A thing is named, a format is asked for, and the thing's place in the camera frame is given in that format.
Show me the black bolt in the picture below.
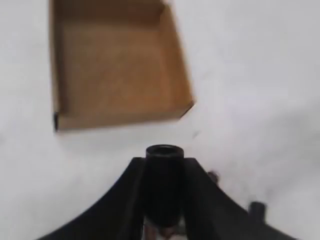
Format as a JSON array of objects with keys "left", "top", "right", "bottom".
[
  {"left": 247, "top": 201, "right": 267, "bottom": 223},
  {"left": 207, "top": 170, "right": 221, "bottom": 186}
]

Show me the black cylindrical sleeve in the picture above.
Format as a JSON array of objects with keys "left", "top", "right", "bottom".
[{"left": 142, "top": 144, "right": 185, "bottom": 230}]

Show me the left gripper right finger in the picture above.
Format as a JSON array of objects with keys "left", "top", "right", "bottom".
[{"left": 181, "top": 157, "right": 293, "bottom": 240}]

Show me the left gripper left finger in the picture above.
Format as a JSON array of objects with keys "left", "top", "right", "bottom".
[{"left": 36, "top": 156, "right": 147, "bottom": 240}]

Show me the brown cardboard box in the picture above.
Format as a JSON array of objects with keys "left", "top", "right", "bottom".
[{"left": 48, "top": 0, "right": 196, "bottom": 132}]

